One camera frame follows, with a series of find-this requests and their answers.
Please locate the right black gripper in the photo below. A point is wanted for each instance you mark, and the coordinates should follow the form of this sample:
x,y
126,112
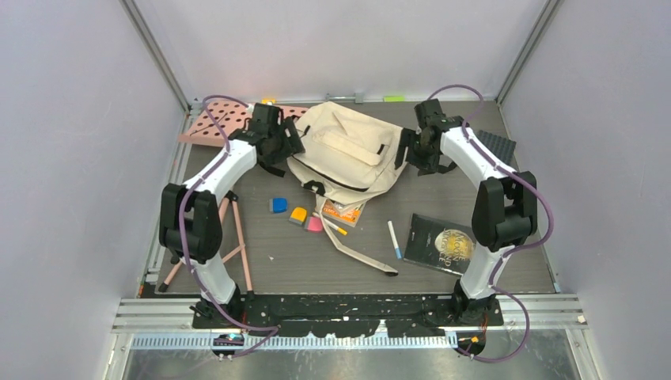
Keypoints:
x,y
426,166

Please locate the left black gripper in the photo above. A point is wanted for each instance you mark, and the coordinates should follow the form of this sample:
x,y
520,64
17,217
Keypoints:
x,y
292,146

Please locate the cream canvas backpack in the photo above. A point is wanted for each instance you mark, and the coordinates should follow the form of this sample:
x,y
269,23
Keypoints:
x,y
349,157

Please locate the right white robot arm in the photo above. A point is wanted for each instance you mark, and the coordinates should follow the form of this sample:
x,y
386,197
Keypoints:
x,y
505,213

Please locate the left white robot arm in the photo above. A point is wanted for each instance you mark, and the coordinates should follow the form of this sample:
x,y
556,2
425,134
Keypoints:
x,y
190,227

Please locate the pink perforated stand board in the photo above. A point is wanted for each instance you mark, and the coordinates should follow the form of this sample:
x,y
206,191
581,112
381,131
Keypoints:
x,y
223,115

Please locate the blue eraser block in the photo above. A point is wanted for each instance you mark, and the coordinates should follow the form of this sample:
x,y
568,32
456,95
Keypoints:
x,y
278,205

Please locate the orange eraser block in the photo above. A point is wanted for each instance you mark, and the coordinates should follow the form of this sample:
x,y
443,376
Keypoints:
x,y
298,216

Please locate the dark grey studded baseplate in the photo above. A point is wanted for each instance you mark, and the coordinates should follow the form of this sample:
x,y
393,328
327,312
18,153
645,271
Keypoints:
x,y
501,147

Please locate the blue capped white marker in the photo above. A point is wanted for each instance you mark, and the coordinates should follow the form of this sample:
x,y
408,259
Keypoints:
x,y
395,243

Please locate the pink eraser block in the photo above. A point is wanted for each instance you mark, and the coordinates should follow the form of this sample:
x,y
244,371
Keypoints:
x,y
313,224

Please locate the yellow capped white marker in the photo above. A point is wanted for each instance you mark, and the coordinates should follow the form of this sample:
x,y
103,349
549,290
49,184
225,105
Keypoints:
x,y
335,227

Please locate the orange paperback book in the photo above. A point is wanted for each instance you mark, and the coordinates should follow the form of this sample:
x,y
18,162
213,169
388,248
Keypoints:
x,y
339,213

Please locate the black moon cover book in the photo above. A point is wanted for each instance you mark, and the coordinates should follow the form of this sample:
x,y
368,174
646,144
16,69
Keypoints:
x,y
439,245

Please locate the pink tripod stand legs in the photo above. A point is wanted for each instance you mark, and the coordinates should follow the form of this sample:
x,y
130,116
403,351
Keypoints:
x,y
230,201

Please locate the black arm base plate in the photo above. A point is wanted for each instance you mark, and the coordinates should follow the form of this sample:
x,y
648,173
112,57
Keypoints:
x,y
345,315

